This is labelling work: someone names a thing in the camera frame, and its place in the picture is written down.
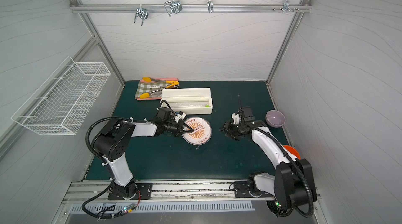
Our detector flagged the round printed plate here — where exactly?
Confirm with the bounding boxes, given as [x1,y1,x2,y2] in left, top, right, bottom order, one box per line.
[182,116,213,146]

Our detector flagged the clear plastic wrap sheet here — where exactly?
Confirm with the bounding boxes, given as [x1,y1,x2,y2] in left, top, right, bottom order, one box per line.
[181,116,214,150]

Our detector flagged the white plastic wrap dispenser box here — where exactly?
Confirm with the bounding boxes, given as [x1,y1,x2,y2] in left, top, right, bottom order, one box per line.
[161,88,213,115]

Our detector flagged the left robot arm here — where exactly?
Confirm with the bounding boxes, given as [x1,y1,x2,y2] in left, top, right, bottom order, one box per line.
[85,107,194,200]

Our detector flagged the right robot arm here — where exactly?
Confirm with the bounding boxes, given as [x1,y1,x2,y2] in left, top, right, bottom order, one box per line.
[221,106,317,218]

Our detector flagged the purple bowl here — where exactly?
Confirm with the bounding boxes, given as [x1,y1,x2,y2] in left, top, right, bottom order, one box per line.
[265,110,286,128]

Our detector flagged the green table mat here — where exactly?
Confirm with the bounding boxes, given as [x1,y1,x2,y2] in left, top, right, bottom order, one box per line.
[126,81,275,180]

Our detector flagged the pink board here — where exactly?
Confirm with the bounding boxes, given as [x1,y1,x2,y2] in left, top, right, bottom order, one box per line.
[135,77,180,101]

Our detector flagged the orange bowl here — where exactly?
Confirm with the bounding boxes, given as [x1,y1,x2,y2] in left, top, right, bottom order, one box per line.
[283,145,301,159]

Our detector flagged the metal hook clamp left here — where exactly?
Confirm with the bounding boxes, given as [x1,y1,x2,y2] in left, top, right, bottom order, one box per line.
[134,7,149,26]

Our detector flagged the metal hook clamp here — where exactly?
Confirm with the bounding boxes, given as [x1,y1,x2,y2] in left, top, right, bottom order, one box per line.
[134,7,149,26]
[272,1,299,13]
[164,0,183,17]

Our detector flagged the metal hook clamp middle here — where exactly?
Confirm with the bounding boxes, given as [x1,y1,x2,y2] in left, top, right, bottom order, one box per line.
[164,0,183,17]

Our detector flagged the metal hook clamp right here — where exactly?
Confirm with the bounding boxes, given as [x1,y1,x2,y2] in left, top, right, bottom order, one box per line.
[272,1,299,13]

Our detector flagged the metal hook small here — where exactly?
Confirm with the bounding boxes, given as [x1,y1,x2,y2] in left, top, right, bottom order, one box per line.
[207,1,214,14]

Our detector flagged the aluminium cross bar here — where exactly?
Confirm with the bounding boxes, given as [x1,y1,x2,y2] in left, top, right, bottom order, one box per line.
[70,3,312,14]

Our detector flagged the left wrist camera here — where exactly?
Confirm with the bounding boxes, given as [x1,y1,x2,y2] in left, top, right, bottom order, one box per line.
[174,111,186,123]

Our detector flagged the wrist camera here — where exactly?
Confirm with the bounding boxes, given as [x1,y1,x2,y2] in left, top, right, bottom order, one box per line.
[174,111,186,123]
[231,113,240,125]

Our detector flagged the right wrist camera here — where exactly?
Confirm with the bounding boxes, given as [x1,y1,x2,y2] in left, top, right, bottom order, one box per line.
[231,113,240,125]

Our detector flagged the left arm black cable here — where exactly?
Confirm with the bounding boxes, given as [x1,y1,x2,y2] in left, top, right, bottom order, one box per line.
[81,99,177,220]

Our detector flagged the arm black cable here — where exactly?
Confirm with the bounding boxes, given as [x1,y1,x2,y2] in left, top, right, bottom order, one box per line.
[237,95,315,218]
[81,99,177,220]

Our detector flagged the white wire basket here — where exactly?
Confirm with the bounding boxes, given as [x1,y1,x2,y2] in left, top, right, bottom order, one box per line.
[11,57,111,136]

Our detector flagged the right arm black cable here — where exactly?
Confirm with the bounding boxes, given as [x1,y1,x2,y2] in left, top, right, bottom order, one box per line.
[237,95,315,218]

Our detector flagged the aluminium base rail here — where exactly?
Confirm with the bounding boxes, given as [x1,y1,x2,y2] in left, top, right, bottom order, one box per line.
[62,179,275,204]

